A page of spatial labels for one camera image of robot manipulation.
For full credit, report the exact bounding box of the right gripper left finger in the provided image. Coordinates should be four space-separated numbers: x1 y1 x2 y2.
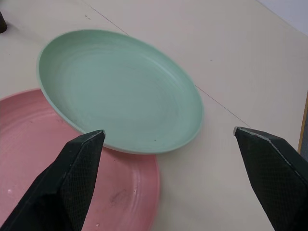
0 129 106 231

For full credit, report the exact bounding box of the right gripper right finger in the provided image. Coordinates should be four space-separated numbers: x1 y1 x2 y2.
232 126 308 231

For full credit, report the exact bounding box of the red plate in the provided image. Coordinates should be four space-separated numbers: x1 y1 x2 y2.
0 88 161 231

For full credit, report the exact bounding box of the green plate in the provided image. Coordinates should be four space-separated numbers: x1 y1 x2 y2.
36 29 205 154

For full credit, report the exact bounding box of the brown wooden dish rack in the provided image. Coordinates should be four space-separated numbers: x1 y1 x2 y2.
0 11 8 34

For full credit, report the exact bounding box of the light wooden board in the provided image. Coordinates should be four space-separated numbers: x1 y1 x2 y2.
297 90 308 154

